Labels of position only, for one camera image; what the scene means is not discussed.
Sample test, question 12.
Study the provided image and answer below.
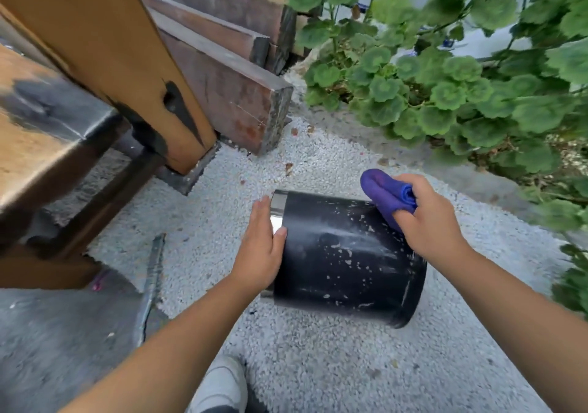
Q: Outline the thin reddish wooden beam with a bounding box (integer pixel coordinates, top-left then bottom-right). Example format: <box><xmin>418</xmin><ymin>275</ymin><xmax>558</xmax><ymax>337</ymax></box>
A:
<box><xmin>137</xmin><ymin>0</ymin><xmax>272</xmax><ymax>69</ymax></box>

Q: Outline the thick dark wooden beam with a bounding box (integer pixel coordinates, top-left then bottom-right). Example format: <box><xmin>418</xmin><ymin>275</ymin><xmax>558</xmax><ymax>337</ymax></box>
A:
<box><xmin>146</xmin><ymin>7</ymin><xmax>295</xmax><ymax>156</ymax></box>

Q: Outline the green geranium plant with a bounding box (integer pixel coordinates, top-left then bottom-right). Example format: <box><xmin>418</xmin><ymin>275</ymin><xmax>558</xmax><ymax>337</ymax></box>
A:
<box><xmin>285</xmin><ymin>0</ymin><xmax>588</xmax><ymax>322</ymax></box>

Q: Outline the person's left hand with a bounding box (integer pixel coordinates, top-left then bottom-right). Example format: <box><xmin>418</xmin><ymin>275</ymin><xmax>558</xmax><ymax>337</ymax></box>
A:
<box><xmin>228</xmin><ymin>195</ymin><xmax>289</xmax><ymax>295</ymax></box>

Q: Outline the wooden bench with backrest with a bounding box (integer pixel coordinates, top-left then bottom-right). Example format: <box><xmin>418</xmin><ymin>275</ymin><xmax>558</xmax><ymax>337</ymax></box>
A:
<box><xmin>0</xmin><ymin>0</ymin><xmax>221</xmax><ymax>289</ymax></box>

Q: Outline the grey metal strip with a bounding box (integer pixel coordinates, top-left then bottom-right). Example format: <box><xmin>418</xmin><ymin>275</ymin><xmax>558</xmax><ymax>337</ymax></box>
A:
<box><xmin>135</xmin><ymin>232</ymin><xmax>167</xmax><ymax>347</ymax></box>

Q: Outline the person's white shoe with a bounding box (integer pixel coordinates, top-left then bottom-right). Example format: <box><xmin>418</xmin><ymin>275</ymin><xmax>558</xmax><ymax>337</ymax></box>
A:
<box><xmin>186</xmin><ymin>355</ymin><xmax>249</xmax><ymax>413</ymax></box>

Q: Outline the person's right hand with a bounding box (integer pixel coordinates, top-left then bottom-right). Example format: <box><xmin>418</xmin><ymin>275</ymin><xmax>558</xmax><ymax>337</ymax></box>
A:
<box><xmin>391</xmin><ymin>173</ymin><xmax>473</xmax><ymax>272</ymax></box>

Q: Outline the grey concrete garden curb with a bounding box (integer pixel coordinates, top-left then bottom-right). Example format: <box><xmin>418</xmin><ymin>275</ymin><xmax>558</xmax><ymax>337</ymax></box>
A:
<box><xmin>282</xmin><ymin>68</ymin><xmax>570</xmax><ymax>216</ymax></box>

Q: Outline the person's left forearm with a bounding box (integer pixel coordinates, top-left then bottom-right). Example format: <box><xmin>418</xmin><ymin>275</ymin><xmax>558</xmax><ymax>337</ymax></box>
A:
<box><xmin>59</xmin><ymin>270</ymin><xmax>270</xmax><ymax>413</ymax></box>

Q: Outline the purple microfibre cloth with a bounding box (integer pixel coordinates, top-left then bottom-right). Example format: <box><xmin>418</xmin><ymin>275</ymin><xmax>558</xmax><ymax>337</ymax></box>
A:
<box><xmin>360</xmin><ymin>168</ymin><xmax>419</xmax><ymax>234</ymax></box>

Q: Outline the person's right forearm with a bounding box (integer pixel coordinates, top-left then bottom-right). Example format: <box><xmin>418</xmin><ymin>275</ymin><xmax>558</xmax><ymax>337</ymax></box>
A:
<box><xmin>439</xmin><ymin>248</ymin><xmax>588</xmax><ymax>413</ymax></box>

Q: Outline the black bucket with metal rim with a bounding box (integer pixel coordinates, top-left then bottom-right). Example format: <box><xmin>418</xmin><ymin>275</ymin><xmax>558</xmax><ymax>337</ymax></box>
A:
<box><xmin>260</xmin><ymin>189</ymin><xmax>428</xmax><ymax>330</ymax></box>

